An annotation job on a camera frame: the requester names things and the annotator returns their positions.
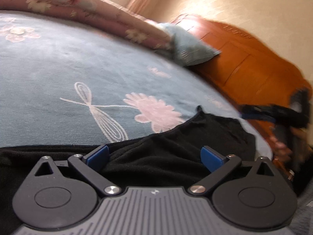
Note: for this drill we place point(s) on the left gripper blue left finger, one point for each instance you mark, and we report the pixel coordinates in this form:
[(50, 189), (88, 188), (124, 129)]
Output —
[(87, 167)]

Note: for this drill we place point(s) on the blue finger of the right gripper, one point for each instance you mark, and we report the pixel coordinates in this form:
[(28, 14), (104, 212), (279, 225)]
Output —
[(257, 112)]

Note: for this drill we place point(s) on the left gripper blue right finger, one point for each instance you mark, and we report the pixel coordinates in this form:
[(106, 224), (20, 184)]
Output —
[(219, 166)]

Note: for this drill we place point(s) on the black knit pants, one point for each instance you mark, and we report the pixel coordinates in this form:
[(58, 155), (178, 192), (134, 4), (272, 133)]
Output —
[(166, 159)]

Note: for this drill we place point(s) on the person's right hand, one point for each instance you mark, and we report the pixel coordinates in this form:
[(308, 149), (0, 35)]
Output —
[(281, 151)]

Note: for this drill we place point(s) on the orange wooden headboard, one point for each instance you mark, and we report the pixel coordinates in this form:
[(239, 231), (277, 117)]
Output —
[(246, 71)]

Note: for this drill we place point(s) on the light blue floral bedsheet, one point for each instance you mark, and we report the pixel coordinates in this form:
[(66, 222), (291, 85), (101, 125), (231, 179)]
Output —
[(64, 83)]

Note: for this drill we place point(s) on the light blue pillow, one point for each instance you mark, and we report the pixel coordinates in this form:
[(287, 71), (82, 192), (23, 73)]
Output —
[(184, 48)]

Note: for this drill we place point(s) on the pink floral quilt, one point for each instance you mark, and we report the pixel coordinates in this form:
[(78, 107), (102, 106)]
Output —
[(101, 14)]

